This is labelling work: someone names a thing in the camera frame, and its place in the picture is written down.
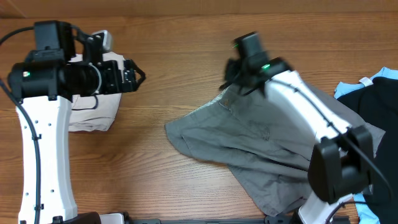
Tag light blue shirt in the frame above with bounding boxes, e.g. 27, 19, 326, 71
335, 67, 397, 223

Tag black shirt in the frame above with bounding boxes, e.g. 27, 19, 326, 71
338, 77, 397, 224

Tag folded beige shorts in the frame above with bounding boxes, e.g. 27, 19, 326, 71
67, 51, 127, 133

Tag grey shorts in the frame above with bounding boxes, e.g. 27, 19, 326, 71
164, 81, 386, 218

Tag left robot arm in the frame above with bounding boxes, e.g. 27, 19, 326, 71
1, 21, 146, 224

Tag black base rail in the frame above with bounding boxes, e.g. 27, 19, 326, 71
99, 211, 351, 224

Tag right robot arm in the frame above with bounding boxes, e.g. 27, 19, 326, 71
222, 32, 377, 223

